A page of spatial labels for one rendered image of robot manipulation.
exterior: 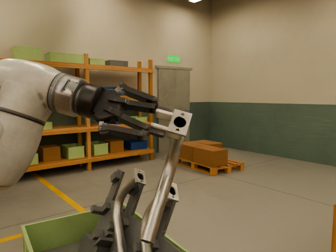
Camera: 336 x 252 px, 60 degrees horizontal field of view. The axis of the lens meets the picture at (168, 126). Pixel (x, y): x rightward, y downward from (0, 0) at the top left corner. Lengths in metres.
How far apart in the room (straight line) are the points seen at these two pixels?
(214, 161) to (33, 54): 3.59
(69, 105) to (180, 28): 7.33
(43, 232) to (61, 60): 4.54
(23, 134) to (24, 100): 0.07
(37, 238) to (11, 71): 0.74
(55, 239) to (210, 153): 4.29
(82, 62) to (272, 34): 4.36
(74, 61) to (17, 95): 4.98
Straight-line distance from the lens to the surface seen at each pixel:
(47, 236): 1.28
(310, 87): 6.94
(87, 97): 0.64
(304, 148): 7.05
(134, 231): 1.00
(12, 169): 0.69
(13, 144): 0.67
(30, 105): 0.68
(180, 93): 7.64
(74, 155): 5.72
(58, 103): 0.66
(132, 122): 0.62
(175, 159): 0.70
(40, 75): 0.68
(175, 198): 0.82
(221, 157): 5.43
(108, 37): 6.66
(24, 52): 5.42
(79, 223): 1.30
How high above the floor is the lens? 1.44
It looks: 6 degrees down
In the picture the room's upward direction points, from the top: straight up
